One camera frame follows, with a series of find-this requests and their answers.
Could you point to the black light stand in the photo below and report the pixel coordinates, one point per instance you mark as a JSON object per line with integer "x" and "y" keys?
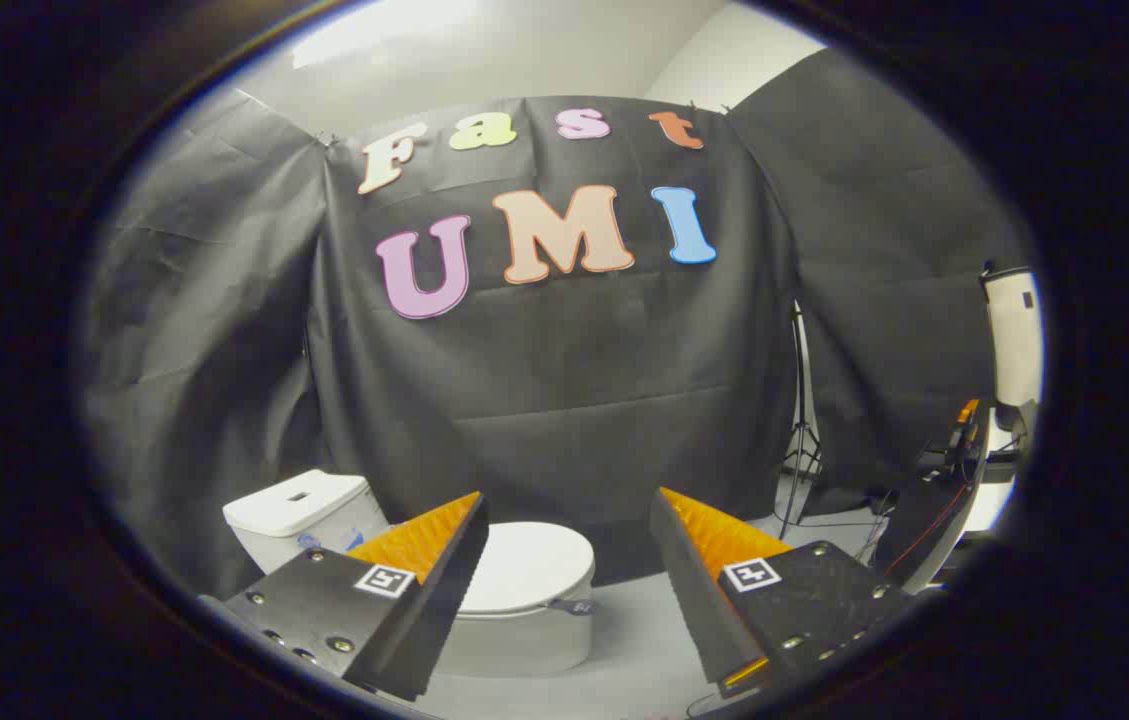
{"x": 802, "y": 440}

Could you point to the black backdrop cloth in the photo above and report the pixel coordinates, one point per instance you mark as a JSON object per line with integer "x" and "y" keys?
{"x": 564, "y": 380}

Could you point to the black equipment case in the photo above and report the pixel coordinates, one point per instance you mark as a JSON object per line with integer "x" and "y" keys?
{"x": 934, "y": 520}

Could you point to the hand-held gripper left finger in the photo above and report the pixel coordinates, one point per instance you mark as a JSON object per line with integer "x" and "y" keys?
{"x": 444, "y": 600}

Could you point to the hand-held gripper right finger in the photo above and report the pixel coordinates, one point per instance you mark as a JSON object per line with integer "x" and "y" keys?
{"x": 694, "y": 600}

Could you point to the white light panel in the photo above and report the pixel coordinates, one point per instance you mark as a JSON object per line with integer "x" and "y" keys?
{"x": 1014, "y": 340}

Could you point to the white toilet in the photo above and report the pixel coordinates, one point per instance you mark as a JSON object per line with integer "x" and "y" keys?
{"x": 294, "y": 500}

